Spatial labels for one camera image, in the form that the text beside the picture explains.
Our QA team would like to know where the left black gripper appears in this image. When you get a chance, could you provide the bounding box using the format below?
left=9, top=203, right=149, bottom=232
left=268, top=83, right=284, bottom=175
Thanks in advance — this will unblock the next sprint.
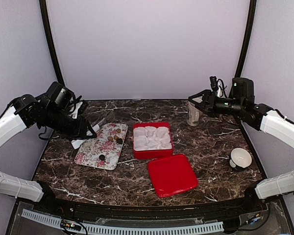
left=43, top=106, right=97, bottom=141

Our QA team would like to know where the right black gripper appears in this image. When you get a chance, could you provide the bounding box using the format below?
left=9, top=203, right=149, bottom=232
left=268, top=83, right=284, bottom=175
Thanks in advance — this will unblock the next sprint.
left=189, top=89, right=245, bottom=118

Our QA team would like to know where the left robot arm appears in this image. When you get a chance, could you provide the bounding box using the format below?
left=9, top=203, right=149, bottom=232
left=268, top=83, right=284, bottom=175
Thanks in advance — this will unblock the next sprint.
left=0, top=82, right=97, bottom=213

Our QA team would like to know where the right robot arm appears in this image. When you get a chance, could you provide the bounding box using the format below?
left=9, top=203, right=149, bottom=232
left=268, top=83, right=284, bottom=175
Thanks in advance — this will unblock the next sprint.
left=188, top=76, right=294, bottom=212

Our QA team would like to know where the cream ceramic mug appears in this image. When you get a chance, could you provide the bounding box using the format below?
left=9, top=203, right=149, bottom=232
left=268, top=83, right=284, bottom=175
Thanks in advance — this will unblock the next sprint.
left=187, top=101, right=203, bottom=127

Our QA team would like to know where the floral rectangular tray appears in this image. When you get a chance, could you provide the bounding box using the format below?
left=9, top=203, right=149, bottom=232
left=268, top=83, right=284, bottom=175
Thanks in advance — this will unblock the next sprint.
left=74, top=123, right=128, bottom=170

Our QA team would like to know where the white and dark bowl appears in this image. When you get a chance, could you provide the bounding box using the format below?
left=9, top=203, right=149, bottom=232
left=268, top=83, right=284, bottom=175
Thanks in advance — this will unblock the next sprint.
left=229, top=148, right=252, bottom=172

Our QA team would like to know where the red box with paper cups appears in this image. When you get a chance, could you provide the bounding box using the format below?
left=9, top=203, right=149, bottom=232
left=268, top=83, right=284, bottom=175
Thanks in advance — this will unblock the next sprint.
left=132, top=122, right=174, bottom=160

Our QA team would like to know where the red box lid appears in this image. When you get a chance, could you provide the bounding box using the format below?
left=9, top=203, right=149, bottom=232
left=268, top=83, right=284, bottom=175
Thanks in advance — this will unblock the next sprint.
left=147, top=154, right=198, bottom=198

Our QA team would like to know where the small circuit board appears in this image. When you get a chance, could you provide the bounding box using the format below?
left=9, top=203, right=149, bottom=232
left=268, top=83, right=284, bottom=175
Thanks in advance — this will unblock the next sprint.
left=60, top=219, right=82, bottom=232

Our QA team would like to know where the black front table rail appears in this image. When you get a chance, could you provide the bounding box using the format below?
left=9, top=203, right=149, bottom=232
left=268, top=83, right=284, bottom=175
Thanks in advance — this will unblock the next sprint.
left=55, top=198, right=248, bottom=219

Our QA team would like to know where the right black frame post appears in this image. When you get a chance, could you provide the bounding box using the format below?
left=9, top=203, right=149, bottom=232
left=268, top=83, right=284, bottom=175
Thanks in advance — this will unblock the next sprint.
left=234, top=0, right=257, bottom=77

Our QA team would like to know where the black frame post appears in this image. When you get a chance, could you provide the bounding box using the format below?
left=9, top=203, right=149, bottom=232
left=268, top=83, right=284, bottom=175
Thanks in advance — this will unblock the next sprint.
left=39, top=0, right=65, bottom=85
left=234, top=0, right=257, bottom=77

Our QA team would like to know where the white slotted cable duct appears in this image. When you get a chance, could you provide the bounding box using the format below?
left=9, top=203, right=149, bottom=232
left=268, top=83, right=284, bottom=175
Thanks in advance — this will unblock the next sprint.
left=21, top=209, right=224, bottom=235

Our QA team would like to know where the left black frame post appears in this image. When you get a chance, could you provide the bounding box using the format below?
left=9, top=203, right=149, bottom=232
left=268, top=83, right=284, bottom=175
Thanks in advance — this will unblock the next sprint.
left=39, top=0, right=65, bottom=85

